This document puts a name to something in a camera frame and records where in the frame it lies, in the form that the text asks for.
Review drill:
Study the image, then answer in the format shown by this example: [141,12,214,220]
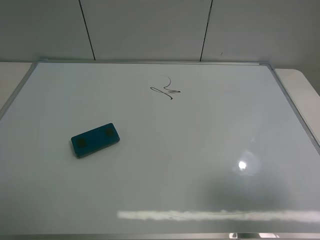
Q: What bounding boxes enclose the white aluminium-framed whiteboard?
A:
[0,60,320,240]

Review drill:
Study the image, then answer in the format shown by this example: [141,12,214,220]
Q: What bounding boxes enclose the teal whiteboard eraser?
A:
[71,123,120,159]

